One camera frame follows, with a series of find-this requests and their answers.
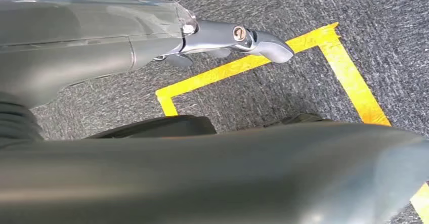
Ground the ribbed grey left arm sleeve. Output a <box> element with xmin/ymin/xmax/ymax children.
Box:
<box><xmin>0</xmin><ymin>92</ymin><xmax>45</xmax><ymax>150</ymax></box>

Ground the black robot foot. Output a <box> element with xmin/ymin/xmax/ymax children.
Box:
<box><xmin>85</xmin><ymin>114</ymin><xmax>218</xmax><ymax>140</ymax></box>

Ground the grey robot leg shell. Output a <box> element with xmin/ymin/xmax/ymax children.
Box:
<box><xmin>0</xmin><ymin>121</ymin><xmax>429</xmax><ymax>224</ymax></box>

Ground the yellow floor tape square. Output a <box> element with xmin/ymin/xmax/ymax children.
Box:
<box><xmin>155</xmin><ymin>22</ymin><xmax>429</xmax><ymax>224</ymax></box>

